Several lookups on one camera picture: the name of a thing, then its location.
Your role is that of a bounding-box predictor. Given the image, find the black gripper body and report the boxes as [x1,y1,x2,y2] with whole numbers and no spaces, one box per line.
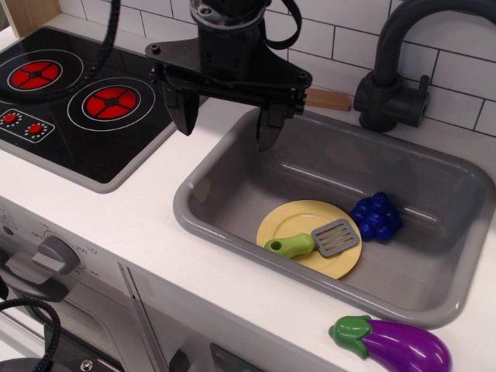
[146,7,312,115]

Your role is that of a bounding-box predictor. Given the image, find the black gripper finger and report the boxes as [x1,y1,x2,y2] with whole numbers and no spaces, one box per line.
[162,83,200,136]
[257,105,286,151]

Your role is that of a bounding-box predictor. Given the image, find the green handled grey spatula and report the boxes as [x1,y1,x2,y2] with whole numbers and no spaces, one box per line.
[264,219,360,258]

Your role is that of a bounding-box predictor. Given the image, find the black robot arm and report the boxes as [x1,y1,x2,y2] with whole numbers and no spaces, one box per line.
[146,1,312,151]

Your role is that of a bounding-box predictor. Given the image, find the yellow plastic plate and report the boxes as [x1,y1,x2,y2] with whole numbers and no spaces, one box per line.
[257,200,362,279]

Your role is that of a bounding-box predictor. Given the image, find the grey plastic sink basin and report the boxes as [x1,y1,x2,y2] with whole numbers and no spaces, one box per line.
[174,109,495,329]

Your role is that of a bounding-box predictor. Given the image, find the wooden block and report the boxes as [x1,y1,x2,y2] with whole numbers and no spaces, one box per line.
[305,88,351,112]

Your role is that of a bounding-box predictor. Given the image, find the black toy stove top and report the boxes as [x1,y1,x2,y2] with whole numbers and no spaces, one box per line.
[1,28,175,193]

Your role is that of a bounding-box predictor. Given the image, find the dark grey faucet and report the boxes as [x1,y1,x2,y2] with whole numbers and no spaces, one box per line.
[353,0,495,133]

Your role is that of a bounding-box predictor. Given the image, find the blue toy grapes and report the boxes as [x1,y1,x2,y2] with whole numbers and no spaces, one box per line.
[350,191,403,241]

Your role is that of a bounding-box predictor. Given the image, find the wooden shelf panel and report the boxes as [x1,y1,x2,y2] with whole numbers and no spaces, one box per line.
[1,0,61,38]

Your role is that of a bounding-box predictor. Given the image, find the grey oven knob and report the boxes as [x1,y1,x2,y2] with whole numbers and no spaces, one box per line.
[32,236,80,275]

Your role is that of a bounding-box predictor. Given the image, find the purple toy eggplant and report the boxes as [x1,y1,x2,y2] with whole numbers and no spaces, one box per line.
[329,315,453,371]

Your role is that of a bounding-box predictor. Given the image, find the black braided cable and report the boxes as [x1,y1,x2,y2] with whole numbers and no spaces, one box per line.
[0,297,62,372]
[0,0,122,105]

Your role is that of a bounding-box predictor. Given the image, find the black braided cable lower left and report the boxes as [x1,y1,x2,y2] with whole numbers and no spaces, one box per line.
[0,297,62,372]

